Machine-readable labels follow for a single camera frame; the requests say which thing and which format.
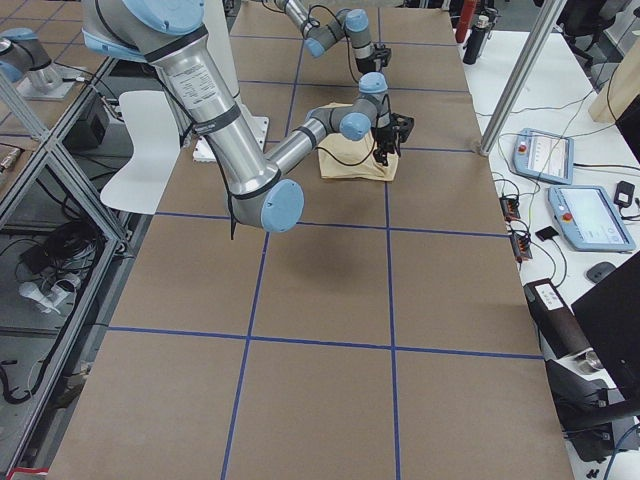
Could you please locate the near blue teach pendant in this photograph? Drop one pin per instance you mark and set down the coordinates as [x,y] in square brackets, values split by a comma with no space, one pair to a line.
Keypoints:
[588,220]

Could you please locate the black power adapter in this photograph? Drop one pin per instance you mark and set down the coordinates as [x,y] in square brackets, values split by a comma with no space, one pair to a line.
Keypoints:
[624,194]

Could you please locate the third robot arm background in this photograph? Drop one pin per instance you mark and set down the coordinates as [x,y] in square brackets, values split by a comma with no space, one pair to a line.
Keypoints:
[25,62]

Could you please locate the blue teach pendant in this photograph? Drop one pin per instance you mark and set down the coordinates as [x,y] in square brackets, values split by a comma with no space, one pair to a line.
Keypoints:
[588,220]
[544,156]

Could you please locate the far blue teach pendant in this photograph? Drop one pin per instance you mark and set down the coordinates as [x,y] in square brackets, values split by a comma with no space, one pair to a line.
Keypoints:
[544,156]

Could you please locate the black box white label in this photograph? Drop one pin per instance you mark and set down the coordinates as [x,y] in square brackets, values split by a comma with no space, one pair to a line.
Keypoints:
[554,318]

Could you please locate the black computer mouse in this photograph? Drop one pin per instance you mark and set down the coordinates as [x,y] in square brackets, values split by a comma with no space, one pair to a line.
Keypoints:
[600,271]

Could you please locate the black monitor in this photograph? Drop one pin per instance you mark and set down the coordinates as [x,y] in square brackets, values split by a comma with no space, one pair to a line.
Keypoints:
[608,315]

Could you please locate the white plastic chair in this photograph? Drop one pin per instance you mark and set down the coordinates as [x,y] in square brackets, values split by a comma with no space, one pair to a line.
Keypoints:
[139,185]

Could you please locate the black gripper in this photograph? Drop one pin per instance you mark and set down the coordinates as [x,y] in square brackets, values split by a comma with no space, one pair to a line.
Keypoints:
[383,136]
[366,64]

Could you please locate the beige long-sleeve printed shirt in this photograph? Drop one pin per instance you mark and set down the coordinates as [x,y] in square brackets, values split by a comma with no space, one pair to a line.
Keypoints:
[343,158]

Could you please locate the red circuit board far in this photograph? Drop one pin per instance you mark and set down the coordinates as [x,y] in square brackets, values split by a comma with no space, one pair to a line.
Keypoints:
[510,207]

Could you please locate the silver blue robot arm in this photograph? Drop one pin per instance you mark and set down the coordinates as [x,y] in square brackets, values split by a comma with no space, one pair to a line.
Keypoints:
[171,36]
[321,29]

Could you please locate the black bottle steel cap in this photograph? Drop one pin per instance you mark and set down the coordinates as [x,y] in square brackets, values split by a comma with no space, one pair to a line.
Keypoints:
[476,40]

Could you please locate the red bottle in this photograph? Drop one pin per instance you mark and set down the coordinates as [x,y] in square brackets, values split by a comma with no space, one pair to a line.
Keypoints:
[465,18]

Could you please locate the aluminium frame post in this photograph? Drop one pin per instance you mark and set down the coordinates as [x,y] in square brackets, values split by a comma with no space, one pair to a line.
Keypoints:
[525,62]

